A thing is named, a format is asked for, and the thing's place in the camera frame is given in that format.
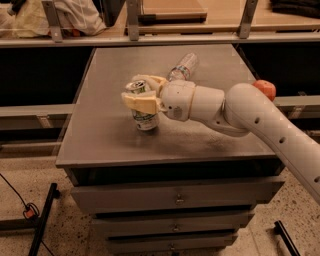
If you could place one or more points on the black metal floor bar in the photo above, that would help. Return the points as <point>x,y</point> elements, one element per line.
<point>280,230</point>
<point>53,193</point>

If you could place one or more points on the black metal floor bar right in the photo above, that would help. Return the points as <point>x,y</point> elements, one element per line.
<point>280,230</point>

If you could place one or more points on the grey metal bracket left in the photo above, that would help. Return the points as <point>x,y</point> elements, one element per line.
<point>53,20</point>

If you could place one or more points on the dark object top right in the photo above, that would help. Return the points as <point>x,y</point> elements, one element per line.
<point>305,8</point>

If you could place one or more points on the white cloth on shelf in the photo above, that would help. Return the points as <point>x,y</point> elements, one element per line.
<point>43,18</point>

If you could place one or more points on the wooden board on shelf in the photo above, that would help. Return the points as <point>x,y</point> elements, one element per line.
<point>171,12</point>

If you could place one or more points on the middle grey drawer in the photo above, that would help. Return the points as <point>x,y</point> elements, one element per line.
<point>172,223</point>

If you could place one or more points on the grey metal bracket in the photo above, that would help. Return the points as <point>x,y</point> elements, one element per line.
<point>133,12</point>
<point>53,20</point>
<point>244,28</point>

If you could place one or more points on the bottom grey drawer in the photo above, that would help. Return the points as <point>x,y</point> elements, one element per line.
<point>170,243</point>

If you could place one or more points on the black metal floor bar left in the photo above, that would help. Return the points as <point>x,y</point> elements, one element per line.
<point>53,193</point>

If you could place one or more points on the silver 7up soda can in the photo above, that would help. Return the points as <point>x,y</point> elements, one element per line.
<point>144,121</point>

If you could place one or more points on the grey drawer cabinet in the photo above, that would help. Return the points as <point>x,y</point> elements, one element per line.
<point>102,146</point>

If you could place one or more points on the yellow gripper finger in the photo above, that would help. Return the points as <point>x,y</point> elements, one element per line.
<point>146,102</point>
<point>156,83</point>

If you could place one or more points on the grey metal bracket middle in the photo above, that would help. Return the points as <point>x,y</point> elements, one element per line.
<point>133,12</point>

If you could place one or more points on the orange fruit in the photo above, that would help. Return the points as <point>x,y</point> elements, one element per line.
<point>265,88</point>

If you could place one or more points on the grey metal bracket right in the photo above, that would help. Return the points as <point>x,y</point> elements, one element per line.
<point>244,28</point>

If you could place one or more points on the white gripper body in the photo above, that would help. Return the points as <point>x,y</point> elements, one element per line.
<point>176,98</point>

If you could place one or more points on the grey drawer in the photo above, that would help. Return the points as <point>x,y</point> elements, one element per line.
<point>172,223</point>
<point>135,197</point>
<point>170,243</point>

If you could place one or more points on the top grey drawer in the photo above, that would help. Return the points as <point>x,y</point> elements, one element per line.
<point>135,197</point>

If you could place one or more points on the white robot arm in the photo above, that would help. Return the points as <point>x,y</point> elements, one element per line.
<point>241,110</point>

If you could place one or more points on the clear plastic water bottle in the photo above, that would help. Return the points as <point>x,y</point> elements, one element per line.
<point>184,69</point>

